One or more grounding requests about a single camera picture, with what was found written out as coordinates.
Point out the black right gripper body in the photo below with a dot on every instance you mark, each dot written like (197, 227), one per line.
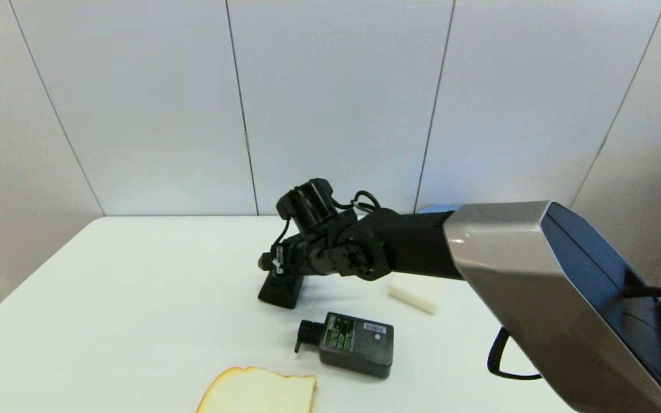
(302, 257)

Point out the black glasses case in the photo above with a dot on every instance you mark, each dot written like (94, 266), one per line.
(282, 291)

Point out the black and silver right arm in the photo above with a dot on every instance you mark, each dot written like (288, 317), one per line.
(508, 258)

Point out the dark grey pump bottle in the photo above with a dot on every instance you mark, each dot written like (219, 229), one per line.
(356, 344)

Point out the white sponge block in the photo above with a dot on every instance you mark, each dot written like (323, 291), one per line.
(416, 295)

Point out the slice of toast bread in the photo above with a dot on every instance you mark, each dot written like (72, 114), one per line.
(259, 393)

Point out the light blue plate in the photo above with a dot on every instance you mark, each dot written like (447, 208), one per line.
(436, 209)

